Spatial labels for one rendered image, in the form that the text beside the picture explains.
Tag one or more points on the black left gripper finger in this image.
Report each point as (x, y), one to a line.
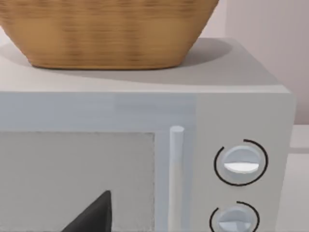
(96, 215)

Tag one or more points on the pale blue microwave door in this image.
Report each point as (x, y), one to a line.
(96, 113)

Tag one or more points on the pale round microwave knob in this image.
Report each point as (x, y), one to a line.
(241, 160)
(235, 221)

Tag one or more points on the pale microwave oven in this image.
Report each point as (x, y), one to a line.
(241, 108)

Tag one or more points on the woven wicker basket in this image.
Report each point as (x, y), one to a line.
(106, 33)

